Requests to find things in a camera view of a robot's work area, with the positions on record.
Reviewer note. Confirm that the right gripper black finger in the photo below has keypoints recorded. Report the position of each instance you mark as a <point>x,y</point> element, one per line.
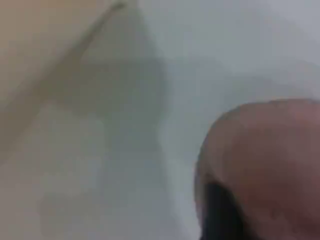
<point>220,217</point>

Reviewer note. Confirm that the pink toy peach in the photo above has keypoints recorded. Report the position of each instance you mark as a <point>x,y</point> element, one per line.
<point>270,162</point>

